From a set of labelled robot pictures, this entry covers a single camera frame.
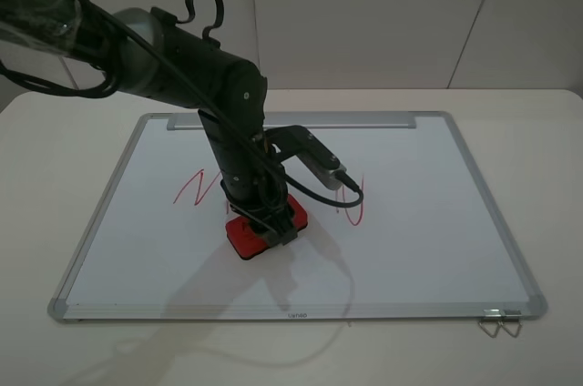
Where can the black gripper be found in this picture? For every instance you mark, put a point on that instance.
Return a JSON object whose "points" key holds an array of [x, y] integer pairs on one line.
{"points": [[263, 201]]}

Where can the red whiteboard eraser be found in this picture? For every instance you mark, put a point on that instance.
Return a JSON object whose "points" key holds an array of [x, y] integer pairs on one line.
{"points": [[248, 244]]}

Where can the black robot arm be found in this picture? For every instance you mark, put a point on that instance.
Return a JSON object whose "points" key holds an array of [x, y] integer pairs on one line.
{"points": [[149, 54]]}

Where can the left metal binder clip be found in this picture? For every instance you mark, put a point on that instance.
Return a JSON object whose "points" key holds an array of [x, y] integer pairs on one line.
{"points": [[491, 322]]}

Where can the metal binder clip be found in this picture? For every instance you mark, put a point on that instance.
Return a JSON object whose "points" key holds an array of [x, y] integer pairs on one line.
{"points": [[491, 322], [510, 322]]}

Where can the right metal binder clip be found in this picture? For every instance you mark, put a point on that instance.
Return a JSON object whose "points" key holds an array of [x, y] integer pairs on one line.
{"points": [[510, 322]]}

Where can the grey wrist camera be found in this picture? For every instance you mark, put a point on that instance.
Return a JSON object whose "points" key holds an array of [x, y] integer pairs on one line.
{"points": [[298, 141]]}

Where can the white whiteboard with aluminium frame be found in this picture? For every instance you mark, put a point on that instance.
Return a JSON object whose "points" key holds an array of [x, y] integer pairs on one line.
{"points": [[428, 241]]}

